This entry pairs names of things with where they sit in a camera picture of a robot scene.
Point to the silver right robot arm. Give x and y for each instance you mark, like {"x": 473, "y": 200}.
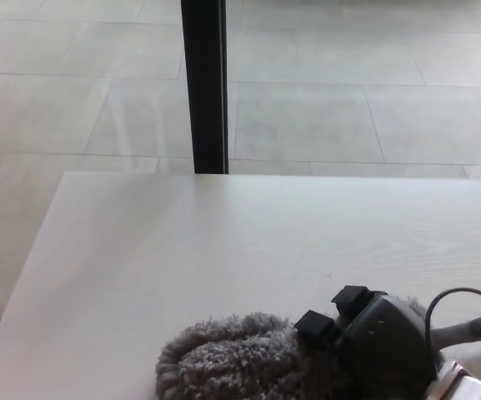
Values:
{"x": 465, "y": 385}

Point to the black vertical frame post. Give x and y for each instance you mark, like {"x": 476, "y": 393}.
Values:
{"x": 206, "y": 83}

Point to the grey fluffy microfibre duster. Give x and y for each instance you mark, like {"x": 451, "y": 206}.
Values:
{"x": 240, "y": 358}

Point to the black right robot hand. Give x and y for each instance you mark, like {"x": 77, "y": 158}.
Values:
{"x": 384, "y": 346}

